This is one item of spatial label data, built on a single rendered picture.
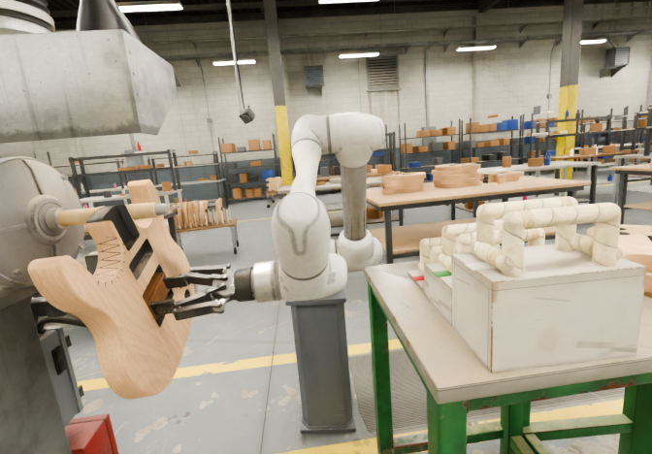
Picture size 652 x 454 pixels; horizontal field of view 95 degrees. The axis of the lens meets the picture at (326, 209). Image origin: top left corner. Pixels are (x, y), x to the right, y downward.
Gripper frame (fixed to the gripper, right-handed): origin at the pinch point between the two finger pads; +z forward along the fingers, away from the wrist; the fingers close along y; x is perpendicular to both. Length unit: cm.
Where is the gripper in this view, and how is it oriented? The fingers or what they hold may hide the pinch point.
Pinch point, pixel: (161, 294)
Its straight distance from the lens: 77.9
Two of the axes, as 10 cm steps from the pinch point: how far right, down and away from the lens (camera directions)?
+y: -1.2, -4.8, 8.7
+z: -9.9, 1.1, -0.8
